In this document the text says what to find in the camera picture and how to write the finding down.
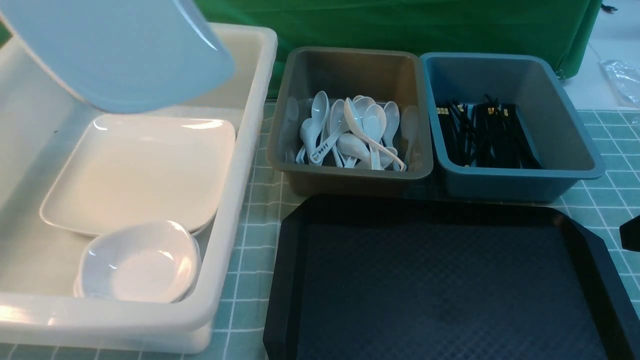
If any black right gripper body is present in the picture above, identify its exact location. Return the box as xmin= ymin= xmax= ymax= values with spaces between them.
xmin=619 ymin=215 xmax=640 ymax=253

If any large white square plate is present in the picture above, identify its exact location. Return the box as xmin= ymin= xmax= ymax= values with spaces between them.
xmin=1 ymin=0 xmax=236 ymax=114

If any white square plate in tub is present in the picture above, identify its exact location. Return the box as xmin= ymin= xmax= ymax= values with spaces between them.
xmin=39 ymin=114 xmax=236 ymax=236

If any clear plastic bag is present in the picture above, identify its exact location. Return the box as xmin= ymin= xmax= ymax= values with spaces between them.
xmin=599 ymin=60 xmax=640 ymax=109

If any pile of black chopsticks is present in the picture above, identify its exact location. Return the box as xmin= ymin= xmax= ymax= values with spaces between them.
xmin=435 ymin=94 xmax=544 ymax=170

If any blue-grey plastic bin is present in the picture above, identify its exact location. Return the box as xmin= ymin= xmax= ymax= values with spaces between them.
xmin=420 ymin=52 xmax=606 ymax=203

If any black serving tray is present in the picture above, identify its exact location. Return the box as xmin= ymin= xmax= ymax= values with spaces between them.
xmin=263 ymin=194 xmax=640 ymax=360

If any pile of white spoons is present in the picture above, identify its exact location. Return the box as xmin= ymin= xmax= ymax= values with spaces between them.
xmin=285 ymin=91 xmax=411 ymax=172

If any brown plastic bin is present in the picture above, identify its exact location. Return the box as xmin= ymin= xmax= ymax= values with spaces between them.
xmin=265 ymin=47 xmax=434 ymax=198

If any white bowl in tub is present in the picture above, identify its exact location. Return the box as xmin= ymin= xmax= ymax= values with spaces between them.
xmin=73 ymin=220 xmax=202 ymax=304

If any large white plastic tub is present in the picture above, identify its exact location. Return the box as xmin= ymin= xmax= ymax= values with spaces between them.
xmin=1 ymin=23 xmax=278 ymax=359

